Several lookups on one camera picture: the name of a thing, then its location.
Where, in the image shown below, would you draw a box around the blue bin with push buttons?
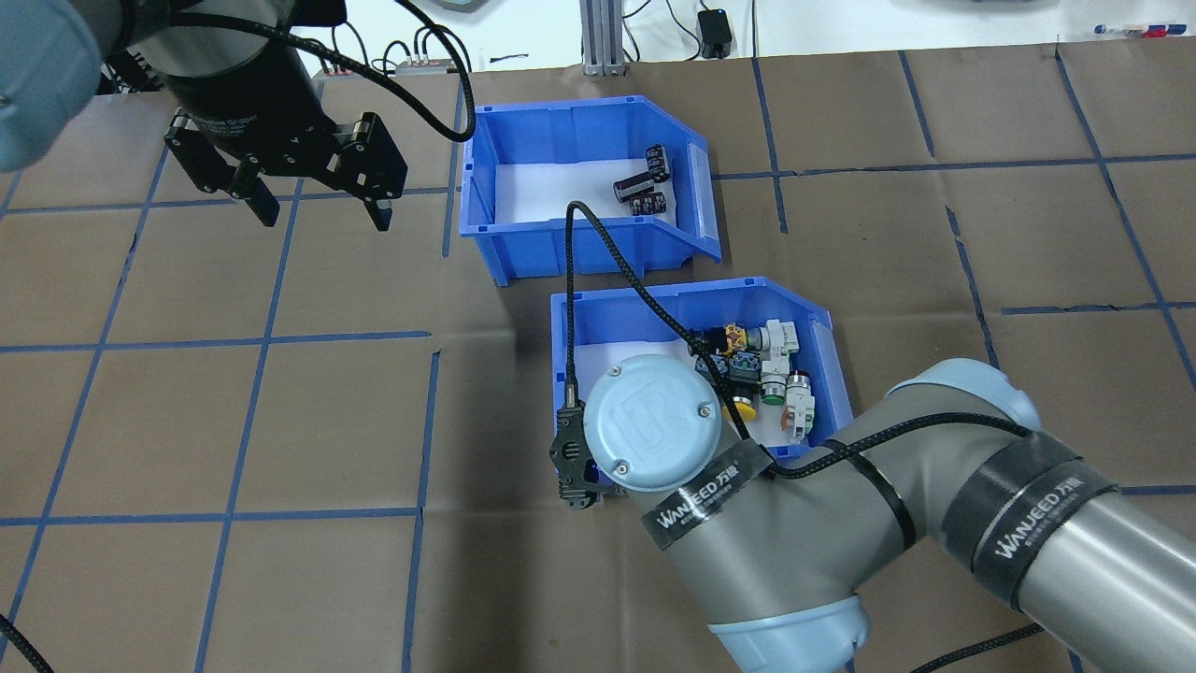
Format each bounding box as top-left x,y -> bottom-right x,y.
549,277 -> 854,468

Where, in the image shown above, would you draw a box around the blue bin with batteries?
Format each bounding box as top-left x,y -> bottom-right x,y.
458,95 -> 723,287

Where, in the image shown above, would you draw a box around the white foam liner battery bin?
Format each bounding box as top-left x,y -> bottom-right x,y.
492,159 -> 669,228

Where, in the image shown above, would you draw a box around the black power adapter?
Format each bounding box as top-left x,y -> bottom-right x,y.
698,7 -> 734,59

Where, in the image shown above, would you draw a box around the black looped connector cable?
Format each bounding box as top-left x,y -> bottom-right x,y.
341,19 -> 375,71

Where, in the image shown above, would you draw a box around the grey connector boxes with cables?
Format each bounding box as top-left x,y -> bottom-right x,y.
374,23 -> 473,74

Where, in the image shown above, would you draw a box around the black selector switch orange knob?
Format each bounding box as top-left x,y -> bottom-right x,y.
691,322 -> 750,358

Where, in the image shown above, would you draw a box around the white contact block switch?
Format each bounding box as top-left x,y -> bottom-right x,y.
752,320 -> 801,357

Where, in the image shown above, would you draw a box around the white indicator lamp switch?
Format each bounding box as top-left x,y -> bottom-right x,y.
785,372 -> 816,440

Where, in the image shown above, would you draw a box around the aluminium extrusion post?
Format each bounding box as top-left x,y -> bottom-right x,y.
581,0 -> 629,76

